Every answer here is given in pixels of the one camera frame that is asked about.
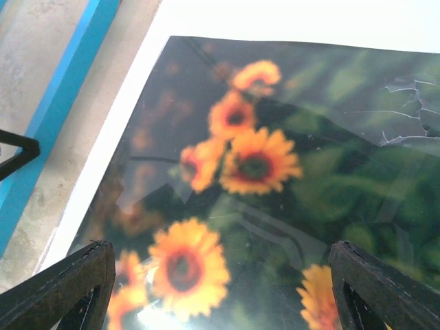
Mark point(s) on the white passe-partout mat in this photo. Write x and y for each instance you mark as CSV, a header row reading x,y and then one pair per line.
x,y
390,25

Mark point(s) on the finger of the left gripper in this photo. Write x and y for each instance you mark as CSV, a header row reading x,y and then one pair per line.
x,y
28,150

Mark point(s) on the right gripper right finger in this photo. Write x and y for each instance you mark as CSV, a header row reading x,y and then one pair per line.
x,y
370,294

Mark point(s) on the teal wooden photo frame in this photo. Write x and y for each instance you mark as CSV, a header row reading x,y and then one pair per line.
x,y
54,108

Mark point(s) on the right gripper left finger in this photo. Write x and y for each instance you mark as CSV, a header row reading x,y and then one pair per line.
x,y
73,293

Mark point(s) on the sunflower photo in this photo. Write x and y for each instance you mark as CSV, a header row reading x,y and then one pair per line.
x,y
243,162

